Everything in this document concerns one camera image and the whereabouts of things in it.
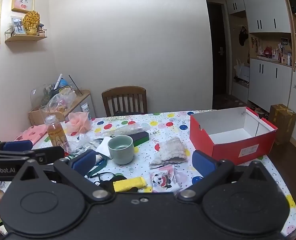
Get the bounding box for gold framed small picture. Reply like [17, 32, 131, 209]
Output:
[12, 0, 35, 13]

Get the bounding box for amber drink bottle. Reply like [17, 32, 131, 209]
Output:
[45, 115, 69, 152]

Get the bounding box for brown wooden chair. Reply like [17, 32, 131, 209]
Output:
[101, 86, 148, 116]

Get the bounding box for pale green ceramic cup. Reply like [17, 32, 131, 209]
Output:
[108, 135, 134, 165]

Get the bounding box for black cushion on chair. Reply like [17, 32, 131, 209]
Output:
[112, 111, 141, 116]

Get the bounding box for yellow flower ornament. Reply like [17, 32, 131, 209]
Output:
[22, 11, 40, 36]

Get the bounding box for yellow sponge cloth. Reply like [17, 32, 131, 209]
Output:
[113, 177, 147, 192]

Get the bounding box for panda print packet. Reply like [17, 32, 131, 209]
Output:
[149, 165, 182, 194]

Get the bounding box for black eyeglasses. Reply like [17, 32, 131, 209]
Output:
[92, 172, 126, 192]

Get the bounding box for clear bubble wrap bag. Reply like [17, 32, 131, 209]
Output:
[102, 124, 150, 138]

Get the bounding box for pink heart cloth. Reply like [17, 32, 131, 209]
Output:
[14, 124, 47, 145]

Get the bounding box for green and purple sponge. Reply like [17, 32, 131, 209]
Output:
[130, 131, 149, 147]

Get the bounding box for wooden wall shelf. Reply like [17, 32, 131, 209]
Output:
[4, 29, 47, 42]

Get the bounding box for small photo frame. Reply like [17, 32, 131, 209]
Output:
[11, 16, 26, 35]

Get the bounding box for polka dot tablecloth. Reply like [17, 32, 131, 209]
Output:
[0, 109, 296, 238]

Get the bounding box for pink mesh bath pouf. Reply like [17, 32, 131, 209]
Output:
[66, 112, 92, 134]

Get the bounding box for wooden side cabinet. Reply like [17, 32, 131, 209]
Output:
[28, 89, 95, 126]

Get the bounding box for clear plastic bag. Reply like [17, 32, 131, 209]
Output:
[39, 87, 77, 122]

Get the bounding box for red cardboard shoe box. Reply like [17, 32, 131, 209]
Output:
[190, 107, 277, 165]

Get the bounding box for white wall cabinet unit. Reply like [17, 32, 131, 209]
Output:
[225, 0, 296, 153]

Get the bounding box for brown cardboard box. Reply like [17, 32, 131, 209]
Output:
[269, 104, 296, 145]

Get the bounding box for white fluffy towel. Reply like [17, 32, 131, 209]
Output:
[149, 137, 187, 169]

